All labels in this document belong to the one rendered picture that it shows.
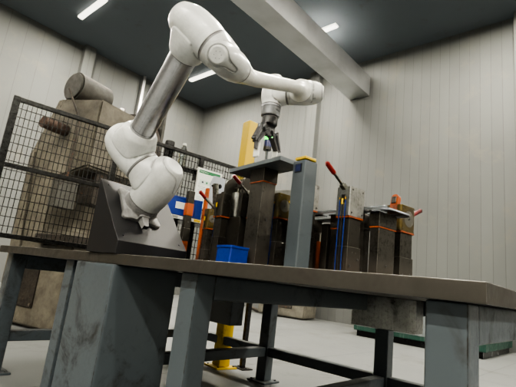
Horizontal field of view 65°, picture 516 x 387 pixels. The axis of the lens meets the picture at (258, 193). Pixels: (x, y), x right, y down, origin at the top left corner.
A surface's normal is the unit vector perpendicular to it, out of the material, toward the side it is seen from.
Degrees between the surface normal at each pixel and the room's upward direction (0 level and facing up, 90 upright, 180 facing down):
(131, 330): 90
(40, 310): 90
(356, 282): 90
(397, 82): 90
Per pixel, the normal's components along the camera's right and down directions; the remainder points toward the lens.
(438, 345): -0.65, -0.24
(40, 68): 0.75, -0.06
